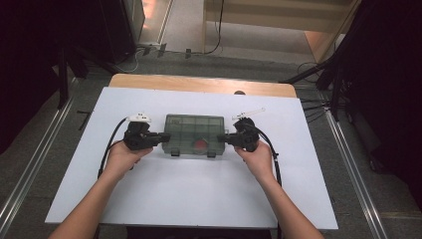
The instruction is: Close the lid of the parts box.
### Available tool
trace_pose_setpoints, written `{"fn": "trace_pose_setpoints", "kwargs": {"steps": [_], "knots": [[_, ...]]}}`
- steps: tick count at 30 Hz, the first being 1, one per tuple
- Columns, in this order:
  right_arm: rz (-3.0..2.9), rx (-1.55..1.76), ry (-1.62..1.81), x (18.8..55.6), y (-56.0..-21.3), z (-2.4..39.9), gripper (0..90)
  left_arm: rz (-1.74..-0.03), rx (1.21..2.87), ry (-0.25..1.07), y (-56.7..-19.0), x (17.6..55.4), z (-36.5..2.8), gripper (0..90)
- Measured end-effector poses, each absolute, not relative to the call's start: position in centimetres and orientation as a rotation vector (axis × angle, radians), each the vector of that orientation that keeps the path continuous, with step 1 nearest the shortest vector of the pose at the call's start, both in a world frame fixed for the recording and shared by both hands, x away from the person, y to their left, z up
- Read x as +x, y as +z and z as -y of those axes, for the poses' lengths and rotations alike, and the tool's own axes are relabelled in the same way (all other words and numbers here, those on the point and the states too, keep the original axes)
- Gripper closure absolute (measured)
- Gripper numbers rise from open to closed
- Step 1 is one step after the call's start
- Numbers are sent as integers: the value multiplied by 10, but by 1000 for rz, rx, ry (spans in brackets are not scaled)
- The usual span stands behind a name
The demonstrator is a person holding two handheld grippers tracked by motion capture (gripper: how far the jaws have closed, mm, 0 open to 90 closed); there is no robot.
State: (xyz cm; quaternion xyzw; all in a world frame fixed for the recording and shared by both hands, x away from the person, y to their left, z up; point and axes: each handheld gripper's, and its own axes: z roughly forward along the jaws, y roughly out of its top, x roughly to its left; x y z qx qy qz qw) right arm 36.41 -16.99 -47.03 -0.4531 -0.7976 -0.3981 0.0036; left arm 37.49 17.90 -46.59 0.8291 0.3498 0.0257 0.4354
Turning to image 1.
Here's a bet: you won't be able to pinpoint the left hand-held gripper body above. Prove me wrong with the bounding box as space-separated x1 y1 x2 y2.
123 112 161 151

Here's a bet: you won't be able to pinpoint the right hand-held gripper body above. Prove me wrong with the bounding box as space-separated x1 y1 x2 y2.
231 107 267 153

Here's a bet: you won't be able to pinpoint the grey transparent organizer box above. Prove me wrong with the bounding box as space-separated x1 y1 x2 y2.
162 114 227 158

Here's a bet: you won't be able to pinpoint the person's left hand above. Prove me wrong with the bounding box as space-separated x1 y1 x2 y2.
104 140 154 182

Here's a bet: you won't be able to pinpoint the person's right hand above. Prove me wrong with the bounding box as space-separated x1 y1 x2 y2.
233 139 277 184

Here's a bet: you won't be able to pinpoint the white board sheet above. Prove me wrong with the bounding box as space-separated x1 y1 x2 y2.
45 87 338 231

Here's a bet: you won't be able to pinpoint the wooden table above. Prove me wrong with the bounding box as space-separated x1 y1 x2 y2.
108 73 298 99

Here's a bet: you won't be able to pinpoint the black metal stand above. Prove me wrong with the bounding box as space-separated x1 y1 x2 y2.
57 46 92 111
280 49 347 122

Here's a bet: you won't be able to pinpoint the dark cabinet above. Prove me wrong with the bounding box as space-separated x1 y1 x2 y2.
99 0 146 65

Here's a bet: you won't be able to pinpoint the light wooden furniture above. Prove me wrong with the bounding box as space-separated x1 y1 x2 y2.
202 0 362 35

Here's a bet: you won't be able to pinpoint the black curtain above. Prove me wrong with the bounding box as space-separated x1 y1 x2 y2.
342 0 422 212
0 0 103 155

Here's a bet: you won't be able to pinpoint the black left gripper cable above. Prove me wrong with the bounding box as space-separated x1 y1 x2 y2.
98 117 129 179

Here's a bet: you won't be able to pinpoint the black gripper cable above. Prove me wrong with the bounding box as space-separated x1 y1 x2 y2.
253 125 283 187
98 117 129 179

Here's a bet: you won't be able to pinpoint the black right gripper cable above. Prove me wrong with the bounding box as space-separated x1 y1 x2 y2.
253 125 283 187

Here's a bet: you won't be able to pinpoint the black floor cables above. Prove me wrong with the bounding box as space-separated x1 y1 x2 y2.
297 61 333 124

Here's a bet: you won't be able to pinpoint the white floor cable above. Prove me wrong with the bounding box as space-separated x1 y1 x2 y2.
113 46 151 75

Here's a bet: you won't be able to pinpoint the black hanging cable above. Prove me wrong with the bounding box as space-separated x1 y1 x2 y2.
190 0 226 56

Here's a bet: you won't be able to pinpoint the metal floor rail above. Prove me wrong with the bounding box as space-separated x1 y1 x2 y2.
323 109 390 239
0 96 77 230

